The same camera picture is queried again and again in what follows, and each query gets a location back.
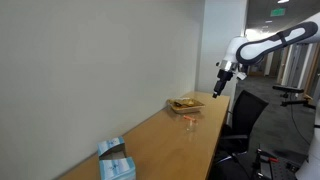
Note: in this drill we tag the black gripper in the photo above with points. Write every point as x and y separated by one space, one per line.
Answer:
224 78

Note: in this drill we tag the orange marker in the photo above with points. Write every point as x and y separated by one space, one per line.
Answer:
190 117

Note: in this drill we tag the white black Franka robot arm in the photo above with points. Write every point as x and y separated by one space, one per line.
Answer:
266 45

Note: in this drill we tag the clear drinking glass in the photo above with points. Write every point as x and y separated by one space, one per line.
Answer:
191 125

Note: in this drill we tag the snack packets in tray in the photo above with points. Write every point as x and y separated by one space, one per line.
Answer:
184 101

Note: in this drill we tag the tan food tray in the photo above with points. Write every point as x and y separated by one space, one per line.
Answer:
186 109

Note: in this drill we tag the black office chair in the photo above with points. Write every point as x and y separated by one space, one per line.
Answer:
245 113

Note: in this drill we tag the black perforated mounting board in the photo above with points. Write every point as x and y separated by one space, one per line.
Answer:
283 163

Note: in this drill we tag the green exit sign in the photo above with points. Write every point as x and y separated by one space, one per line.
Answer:
277 12

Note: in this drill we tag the ceiling light panel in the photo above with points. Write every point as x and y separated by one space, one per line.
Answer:
283 1

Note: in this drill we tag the open blue white tissue box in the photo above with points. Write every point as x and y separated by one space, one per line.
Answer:
111 146

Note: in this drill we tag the closed blue white tissue box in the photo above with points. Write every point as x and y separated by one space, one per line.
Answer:
117 168

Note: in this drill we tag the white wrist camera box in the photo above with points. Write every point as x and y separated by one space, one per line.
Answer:
242 74

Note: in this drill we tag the black stereo camera bar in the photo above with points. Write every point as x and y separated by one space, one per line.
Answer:
288 88

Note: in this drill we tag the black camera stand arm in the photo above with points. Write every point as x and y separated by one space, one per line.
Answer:
296 102

